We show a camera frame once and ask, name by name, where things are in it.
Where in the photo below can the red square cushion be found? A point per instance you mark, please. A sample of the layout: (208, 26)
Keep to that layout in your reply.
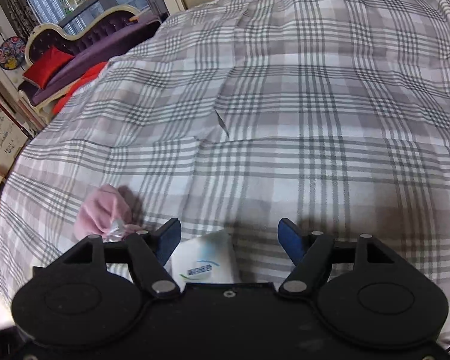
(47, 67)

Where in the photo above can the clear plastic bag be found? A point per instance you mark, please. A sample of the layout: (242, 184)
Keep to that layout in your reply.
(118, 230)

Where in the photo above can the white blue tissue pack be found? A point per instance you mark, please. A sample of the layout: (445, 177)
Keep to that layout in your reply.
(206, 258)

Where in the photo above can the pink cloth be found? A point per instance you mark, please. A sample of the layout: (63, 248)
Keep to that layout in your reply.
(101, 210)

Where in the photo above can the patterned curtain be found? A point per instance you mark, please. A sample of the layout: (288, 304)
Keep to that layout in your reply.
(17, 3)

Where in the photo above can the grey plaid blanket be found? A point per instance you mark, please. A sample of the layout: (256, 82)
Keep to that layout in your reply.
(285, 120)

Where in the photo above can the purple chaise sofa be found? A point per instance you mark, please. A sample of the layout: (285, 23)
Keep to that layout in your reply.
(97, 41)

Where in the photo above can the red pole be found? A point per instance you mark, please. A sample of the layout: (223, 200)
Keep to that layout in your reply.
(7, 108)

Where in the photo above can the red long cushion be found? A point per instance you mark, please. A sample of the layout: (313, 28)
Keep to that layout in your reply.
(78, 86)

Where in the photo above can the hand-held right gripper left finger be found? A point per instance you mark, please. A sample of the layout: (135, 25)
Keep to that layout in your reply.
(170, 240)

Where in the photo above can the cartoon drawing board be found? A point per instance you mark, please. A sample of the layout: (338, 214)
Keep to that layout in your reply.
(0, 131)

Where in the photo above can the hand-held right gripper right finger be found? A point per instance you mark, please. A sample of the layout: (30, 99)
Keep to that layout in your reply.
(290, 243)

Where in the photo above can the round colourful wall plate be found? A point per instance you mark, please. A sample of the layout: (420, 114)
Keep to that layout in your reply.
(11, 53)

